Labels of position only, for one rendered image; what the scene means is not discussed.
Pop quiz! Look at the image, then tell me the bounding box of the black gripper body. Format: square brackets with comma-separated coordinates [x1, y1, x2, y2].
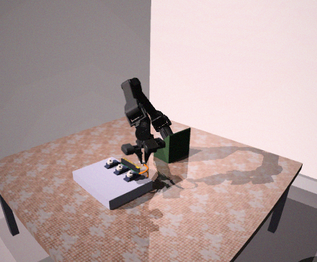
[121, 138, 166, 155]

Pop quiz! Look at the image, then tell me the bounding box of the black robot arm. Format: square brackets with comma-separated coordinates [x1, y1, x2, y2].
[121, 78, 173, 154]

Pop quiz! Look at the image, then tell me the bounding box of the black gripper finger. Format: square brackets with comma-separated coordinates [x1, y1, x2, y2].
[135, 152, 143, 164]
[144, 150, 151, 163]

